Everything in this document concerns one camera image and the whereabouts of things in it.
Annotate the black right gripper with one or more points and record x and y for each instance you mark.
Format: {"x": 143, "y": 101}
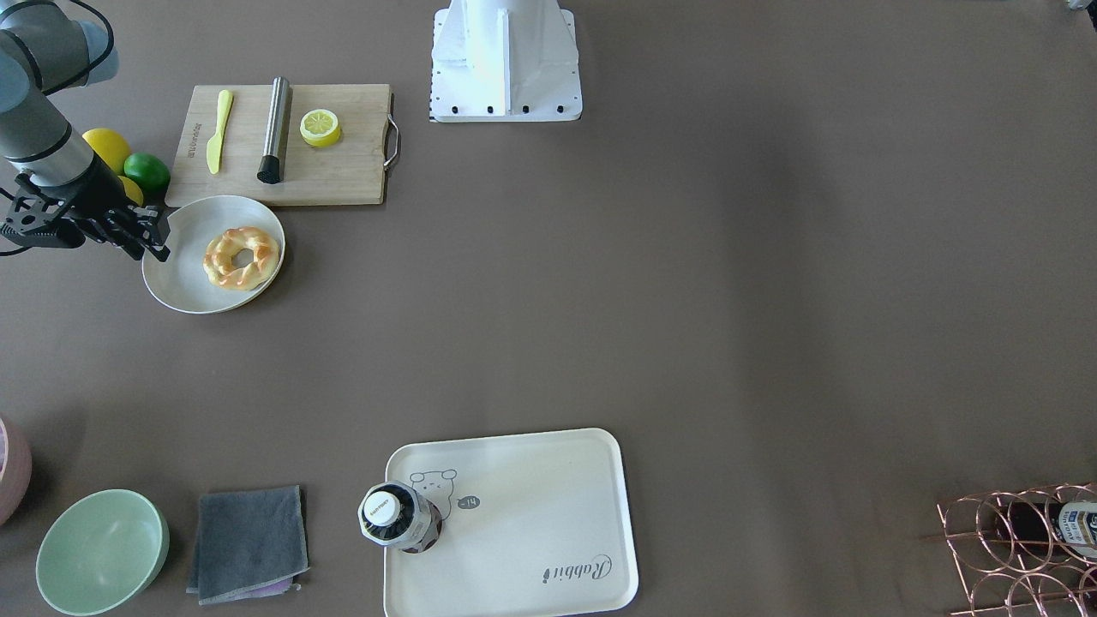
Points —
{"x": 100, "y": 200}

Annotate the white plate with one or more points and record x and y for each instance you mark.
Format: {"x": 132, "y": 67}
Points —
{"x": 180, "y": 282}

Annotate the braided donut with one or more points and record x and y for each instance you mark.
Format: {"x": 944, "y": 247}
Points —
{"x": 241, "y": 258}

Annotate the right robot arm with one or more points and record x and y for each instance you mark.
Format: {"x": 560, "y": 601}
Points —
{"x": 44, "y": 52}

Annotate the dark tea bottle on tray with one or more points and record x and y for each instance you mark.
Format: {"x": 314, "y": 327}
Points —
{"x": 399, "y": 518}

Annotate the cream rabbit tray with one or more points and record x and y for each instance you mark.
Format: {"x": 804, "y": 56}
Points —
{"x": 533, "y": 524}

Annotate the yellow lemon lower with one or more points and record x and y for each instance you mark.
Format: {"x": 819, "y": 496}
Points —
{"x": 132, "y": 191}

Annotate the yellow lemon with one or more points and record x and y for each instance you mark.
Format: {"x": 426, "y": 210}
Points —
{"x": 132, "y": 191}
{"x": 110, "y": 146}

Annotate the green lime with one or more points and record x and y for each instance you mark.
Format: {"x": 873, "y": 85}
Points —
{"x": 149, "y": 172}

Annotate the yellow lemon upper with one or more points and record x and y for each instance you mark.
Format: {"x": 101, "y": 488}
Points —
{"x": 110, "y": 146}

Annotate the steel muddler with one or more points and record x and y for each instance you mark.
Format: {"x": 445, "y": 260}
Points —
{"x": 270, "y": 169}

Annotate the yellow plastic knife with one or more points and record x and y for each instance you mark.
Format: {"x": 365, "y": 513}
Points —
{"x": 213, "y": 153}

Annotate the half lemon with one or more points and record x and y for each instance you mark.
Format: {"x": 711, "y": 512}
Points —
{"x": 320, "y": 128}

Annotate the wooden cutting board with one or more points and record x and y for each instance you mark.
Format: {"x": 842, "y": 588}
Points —
{"x": 352, "y": 172}

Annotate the pink bowl with ice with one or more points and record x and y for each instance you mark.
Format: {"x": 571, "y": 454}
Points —
{"x": 17, "y": 468}

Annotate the green bowl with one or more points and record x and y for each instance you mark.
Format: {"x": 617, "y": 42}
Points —
{"x": 101, "y": 552}

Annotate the grey folded cloth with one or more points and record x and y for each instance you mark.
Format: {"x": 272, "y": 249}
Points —
{"x": 248, "y": 544}

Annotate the tea bottle in rack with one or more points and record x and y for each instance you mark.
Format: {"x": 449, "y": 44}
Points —
{"x": 1058, "y": 527}

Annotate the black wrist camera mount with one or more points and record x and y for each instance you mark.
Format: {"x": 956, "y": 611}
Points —
{"x": 36, "y": 220}

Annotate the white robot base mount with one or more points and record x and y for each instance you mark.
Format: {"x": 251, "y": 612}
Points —
{"x": 504, "y": 62}

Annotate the copper wire bottle rack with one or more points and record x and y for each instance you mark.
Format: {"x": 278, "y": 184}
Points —
{"x": 1000, "y": 578}

